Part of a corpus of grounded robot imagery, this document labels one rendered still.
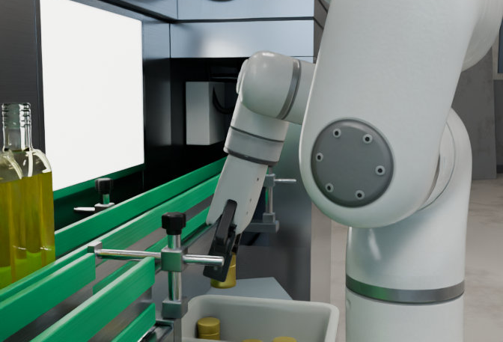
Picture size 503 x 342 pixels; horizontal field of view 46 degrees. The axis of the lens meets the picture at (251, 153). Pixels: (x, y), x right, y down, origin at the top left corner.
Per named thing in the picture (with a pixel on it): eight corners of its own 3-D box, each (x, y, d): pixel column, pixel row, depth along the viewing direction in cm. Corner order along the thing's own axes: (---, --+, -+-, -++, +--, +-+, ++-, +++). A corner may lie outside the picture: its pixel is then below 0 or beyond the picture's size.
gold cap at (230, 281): (238, 281, 84) (238, 251, 83) (233, 289, 80) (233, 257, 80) (213, 280, 84) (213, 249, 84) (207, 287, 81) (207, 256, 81)
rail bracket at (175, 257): (98, 304, 76) (95, 207, 75) (226, 313, 73) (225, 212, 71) (87, 312, 73) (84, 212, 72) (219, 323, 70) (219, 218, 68)
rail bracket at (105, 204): (81, 253, 103) (78, 176, 102) (118, 255, 102) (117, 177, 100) (69, 259, 99) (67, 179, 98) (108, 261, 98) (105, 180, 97)
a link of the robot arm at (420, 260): (478, 275, 52) (480, 89, 50) (439, 325, 41) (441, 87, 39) (370, 261, 57) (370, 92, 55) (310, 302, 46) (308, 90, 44)
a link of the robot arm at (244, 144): (238, 123, 85) (233, 142, 85) (224, 126, 76) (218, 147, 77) (288, 138, 84) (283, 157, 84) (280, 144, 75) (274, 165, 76)
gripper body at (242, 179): (234, 136, 85) (213, 209, 87) (218, 141, 75) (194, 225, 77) (284, 151, 84) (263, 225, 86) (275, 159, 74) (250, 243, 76)
